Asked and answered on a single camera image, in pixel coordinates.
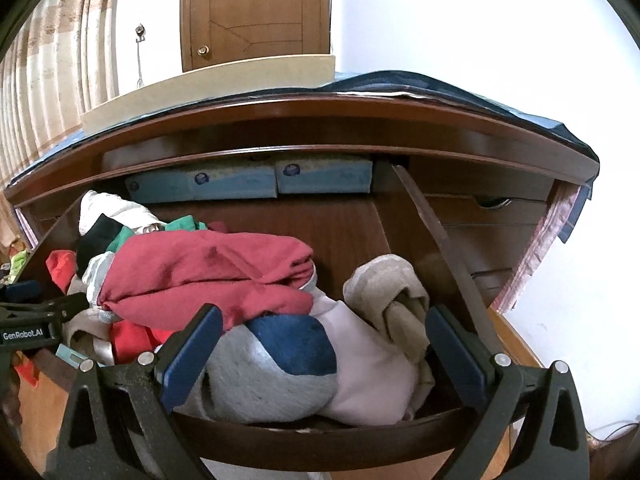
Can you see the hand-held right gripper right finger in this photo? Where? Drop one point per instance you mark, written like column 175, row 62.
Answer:
column 456, row 355

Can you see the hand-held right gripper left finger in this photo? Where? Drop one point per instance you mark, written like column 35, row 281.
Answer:
column 192, row 355

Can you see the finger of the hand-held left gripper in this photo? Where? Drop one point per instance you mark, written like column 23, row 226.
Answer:
column 20, row 291
column 67, row 306

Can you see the tan underwear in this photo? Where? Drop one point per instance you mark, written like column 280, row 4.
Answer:
column 87, row 332

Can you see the red and orange underwear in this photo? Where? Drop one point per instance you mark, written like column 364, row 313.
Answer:
column 132, row 341

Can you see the green and black underwear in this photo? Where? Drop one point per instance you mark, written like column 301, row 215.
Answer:
column 100, row 241

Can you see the beige underwear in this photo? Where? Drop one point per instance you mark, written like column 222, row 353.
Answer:
column 390, row 295

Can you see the pale pink underwear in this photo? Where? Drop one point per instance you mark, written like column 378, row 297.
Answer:
column 370, row 380

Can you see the white underwear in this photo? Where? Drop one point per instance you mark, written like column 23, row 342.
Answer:
column 125, row 210

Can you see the wooden drawer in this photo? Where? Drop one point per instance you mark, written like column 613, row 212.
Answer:
column 492, row 285
column 490, row 247
column 460, row 210
column 310, row 230

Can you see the shallow white box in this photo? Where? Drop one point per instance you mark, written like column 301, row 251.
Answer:
column 200, row 91

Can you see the light grey underwear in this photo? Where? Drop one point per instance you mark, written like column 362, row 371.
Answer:
column 97, row 275

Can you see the closed wooden drawer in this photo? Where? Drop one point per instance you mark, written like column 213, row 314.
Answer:
column 460, row 210
column 490, row 247
column 492, row 285

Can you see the green cloth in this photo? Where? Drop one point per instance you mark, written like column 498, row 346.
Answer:
column 19, row 261

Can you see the bright red garment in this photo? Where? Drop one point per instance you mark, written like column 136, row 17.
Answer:
column 61, row 267

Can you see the beige striped curtain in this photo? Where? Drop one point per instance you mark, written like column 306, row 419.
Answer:
column 55, row 60

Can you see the curtain tassel tie-back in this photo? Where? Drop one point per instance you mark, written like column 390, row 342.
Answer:
column 140, row 80

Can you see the blue checked cloth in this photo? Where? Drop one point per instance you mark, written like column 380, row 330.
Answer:
column 450, row 91

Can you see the brass door knob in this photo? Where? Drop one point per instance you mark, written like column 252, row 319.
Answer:
column 202, row 50

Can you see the wooden door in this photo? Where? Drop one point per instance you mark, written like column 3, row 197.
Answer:
column 260, row 10

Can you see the metal wall hook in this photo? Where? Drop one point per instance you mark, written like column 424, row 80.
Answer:
column 140, row 31

